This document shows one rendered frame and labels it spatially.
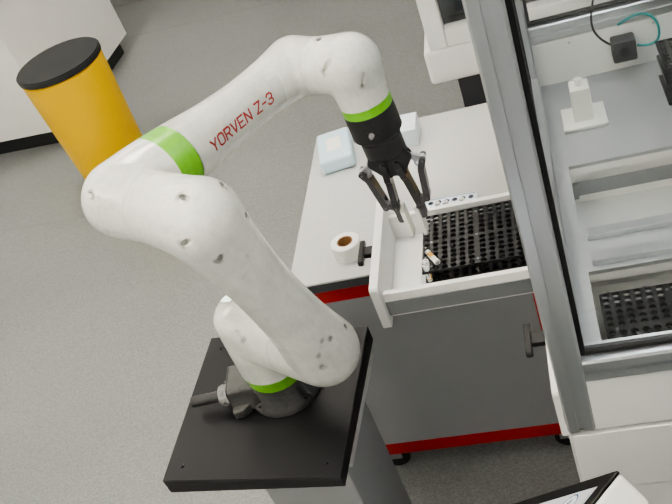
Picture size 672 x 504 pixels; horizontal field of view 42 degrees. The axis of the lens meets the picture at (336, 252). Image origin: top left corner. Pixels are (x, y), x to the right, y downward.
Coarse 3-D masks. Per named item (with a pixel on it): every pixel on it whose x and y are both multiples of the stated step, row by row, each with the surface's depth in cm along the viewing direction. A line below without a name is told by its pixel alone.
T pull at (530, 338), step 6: (528, 324) 152; (528, 330) 151; (528, 336) 150; (534, 336) 150; (540, 336) 150; (528, 342) 149; (534, 342) 149; (540, 342) 149; (528, 348) 148; (528, 354) 148
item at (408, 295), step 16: (432, 208) 189; (448, 208) 188; (464, 208) 187; (400, 224) 192; (416, 224) 191; (400, 240) 193; (416, 240) 192; (400, 256) 189; (416, 256) 187; (400, 272) 185; (416, 272) 184; (496, 272) 167; (512, 272) 166; (528, 272) 166; (400, 288) 173; (416, 288) 171; (432, 288) 170; (448, 288) 170; (464, 288) 170; (480, 288) 169; (496, 288) 169; (512, 288) 168; (528, 288) 168; (400, 304) 174; (416, 304) 173; (432, 304) 173; (448, 304) 172
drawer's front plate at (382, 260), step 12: (384, 216) 188; (384, 228) 186; (384, 240) 184; (372, 252) 178; (384, 252) 182; (372, 264) 175; (384, 264) 180; (372, 276) 173; (384, 276) 178; (372, 288) 170; (384, 288) 176; (372, 300) 171; (384, 300) 174; (384, 312) 173; (384, 324) 175
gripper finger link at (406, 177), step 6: (396, 162) 159; (396, 168) 160; (402, 168) 160; (408, 168) 164; (402, 174) 161; (408, 174) 163; (402, 180) 162; (408, 180) 162; (408, 186) 163; (414, 186) 164; (414, 192) 164; (420, 192) 166; (414, 198) 165; (420, 204) 165
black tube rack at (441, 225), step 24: (432, 216) 186; (456, 216) 183; (480, 216) 181; (504, 216) 178; (432, 240) 180; (456, 240) 177; (480, 240) 175; (504, 240) 173; (432, 264) 174; (456, 264) 172; (480, 264) 170; (504, 264) 172
